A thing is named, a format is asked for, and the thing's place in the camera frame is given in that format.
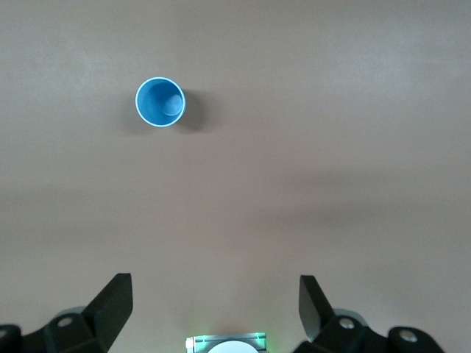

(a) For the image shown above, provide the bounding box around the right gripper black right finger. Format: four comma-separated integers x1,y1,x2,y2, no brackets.
294,274,446,353

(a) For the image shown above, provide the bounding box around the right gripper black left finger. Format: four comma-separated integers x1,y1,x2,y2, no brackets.
0,272,133,353

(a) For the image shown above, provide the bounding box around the blue plastic cup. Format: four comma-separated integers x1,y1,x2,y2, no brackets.
134,76,188,129

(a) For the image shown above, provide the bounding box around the brown table cover sheet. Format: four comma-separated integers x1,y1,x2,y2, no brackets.
0,0,471,353

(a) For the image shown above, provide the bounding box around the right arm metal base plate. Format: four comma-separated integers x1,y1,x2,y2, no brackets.
185,332,267,353

